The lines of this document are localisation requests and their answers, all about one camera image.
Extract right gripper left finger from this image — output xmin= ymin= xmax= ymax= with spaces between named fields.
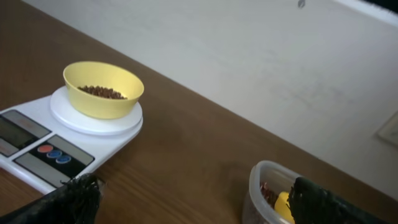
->
xmin=1 ymin=173 xmax=103 ymax=224

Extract red adzuki beans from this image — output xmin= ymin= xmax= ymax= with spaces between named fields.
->
xmin=78 ymin=85 xmax=126 ymax=100

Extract clear plastic bean container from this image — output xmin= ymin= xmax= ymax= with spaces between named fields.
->
xmin=241 ymin=161 xmax=300 ymax=224

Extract yellow measuring scoop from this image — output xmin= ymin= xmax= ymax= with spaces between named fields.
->
xmin=274 ymin=192 xmax=295 ymax=223

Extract white digital kitchen scale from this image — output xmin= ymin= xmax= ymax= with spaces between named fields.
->
xmin=1 ymin=86 xmax=144 ymax=194

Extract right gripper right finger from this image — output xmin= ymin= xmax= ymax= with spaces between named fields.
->
xmin=288 ymin=177 xmax=387 ymax=224

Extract yellow plastic bowl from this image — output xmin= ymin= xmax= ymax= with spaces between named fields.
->
xmin=63 ymin=61 xmax=144 ymax=119

